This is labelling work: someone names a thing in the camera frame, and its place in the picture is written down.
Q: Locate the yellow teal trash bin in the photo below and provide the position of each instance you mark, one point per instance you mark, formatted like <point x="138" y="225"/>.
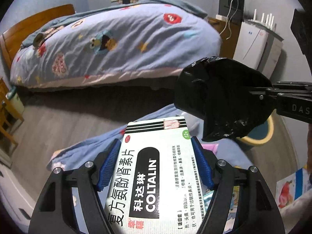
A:
<point x="260" y="135"/>

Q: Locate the black monitor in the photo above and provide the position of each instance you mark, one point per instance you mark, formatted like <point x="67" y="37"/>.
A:
<point x="233" y="9"/>

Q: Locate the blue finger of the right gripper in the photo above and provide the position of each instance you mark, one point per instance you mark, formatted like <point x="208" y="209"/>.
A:
<point x="264" y="94"/>

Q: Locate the white air purifier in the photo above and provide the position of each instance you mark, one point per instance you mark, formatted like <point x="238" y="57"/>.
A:
<point x="258" y="48"/>

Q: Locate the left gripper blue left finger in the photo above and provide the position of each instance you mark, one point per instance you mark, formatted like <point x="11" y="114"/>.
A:
<point x="105" y="164"/>

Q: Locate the near bed cartoon blue cover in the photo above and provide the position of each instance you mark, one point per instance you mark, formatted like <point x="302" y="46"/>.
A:
<point x="74" y="156"/>

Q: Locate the black plastic bag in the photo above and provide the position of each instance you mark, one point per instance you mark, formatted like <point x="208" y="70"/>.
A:
<point x="216" y="90"/>

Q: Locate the pink snack wrapper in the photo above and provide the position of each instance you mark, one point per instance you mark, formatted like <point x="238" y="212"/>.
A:
<point x="210" y="147"/>

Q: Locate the wooden side table left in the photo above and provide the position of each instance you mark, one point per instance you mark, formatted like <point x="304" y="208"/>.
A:
<point x="8" y="111"/>

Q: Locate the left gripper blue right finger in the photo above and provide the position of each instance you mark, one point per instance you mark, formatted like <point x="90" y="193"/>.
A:
<point x="204" y="170"/>

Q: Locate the large bed cartoon duvet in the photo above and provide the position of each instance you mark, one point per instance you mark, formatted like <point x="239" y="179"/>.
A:
<point x="147" y="39"/>

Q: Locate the wooden headboard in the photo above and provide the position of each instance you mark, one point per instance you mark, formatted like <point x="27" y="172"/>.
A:
<point x="13" y="37"/>

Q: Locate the strawberry printed carton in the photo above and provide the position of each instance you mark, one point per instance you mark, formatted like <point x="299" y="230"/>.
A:
<point x="292" y="187"/>

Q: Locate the Coltalin medicine box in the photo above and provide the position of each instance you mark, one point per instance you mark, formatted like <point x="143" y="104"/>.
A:
<point x="155" y="187"/>

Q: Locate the white router with antennas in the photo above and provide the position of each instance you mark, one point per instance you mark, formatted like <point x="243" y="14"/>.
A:
<point x="267" y="20"/>

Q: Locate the small white green bin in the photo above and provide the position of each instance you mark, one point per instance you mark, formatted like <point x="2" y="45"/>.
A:
<point x="13" y="97"/>

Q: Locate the wooden nightstand right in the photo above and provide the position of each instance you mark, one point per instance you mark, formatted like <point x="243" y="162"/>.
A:
<point x="229" y="36"/>

